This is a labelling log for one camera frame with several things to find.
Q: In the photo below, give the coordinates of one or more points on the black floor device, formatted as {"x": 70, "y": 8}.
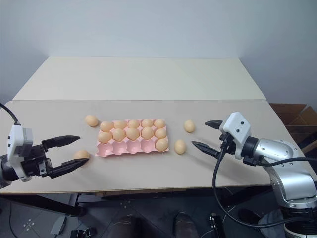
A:
{"x": 83, "y": 233}

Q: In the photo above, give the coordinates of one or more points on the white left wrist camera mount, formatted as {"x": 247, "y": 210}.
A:
{"x": 17, "y": 138}

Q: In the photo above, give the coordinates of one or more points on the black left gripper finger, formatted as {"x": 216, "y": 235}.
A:
{"x": 62, "y": 140}
{"x": 71, "y": 166}

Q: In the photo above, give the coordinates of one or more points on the pink plastic egg tray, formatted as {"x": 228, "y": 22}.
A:
{"x": 128, "y": 148}

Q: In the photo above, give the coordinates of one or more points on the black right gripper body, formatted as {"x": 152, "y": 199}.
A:
{"x": 227, "y": 145}

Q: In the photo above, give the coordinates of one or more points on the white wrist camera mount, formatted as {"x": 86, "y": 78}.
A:
{"x": 236, "y": 129}
{"x": 17, "y": 138}

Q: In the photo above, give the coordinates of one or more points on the brown cardboard box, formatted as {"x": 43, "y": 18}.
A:
{"x": 292, "y": 116}

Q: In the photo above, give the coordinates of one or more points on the black box with white dots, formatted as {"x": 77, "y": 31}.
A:
{"x": 216, "y": 225}

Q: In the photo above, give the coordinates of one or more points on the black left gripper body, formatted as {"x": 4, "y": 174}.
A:
{"x": 37, "y": 158}

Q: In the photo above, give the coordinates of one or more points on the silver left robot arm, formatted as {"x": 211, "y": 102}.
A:
{"x": 4, "y": 171}

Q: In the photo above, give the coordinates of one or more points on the grey floor bracket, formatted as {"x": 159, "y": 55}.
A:
{"x": 58, "y": 224}

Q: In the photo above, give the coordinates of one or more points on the beige egg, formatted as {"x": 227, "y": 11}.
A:
{"x": 159, "y": 123}
{"x": 119, "y": 134}
{"x": 106, "y": 125}
{"x": 162, "y": 144}
{"x": 147, "y": 132}
{"x": 132, "y": 133}
{"x": 120, "y": 124}
{"x": 180, "y": 146}
{"x": 81, "y": 153}
{"x": 105, "y": 137}
{"x": 147, "y": 122}
{"x": 133, "y": 123}
{"x": 189, "y": 125}
{"x": 91, "y": 120}
{"x": 160, "y": 133}

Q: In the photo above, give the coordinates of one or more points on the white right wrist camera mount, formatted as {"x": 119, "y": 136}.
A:
{"x": 236, "y": 129}

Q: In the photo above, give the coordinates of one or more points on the black table frame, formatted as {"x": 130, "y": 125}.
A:
{"x": 148, "y": 194}

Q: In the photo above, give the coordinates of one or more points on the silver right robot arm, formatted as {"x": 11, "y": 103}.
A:
{"x": 284, "y": 158}

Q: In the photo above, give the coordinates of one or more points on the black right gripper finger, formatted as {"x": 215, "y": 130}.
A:
{"x": 214, "y": 124}
{"x": 205, "y": 148}

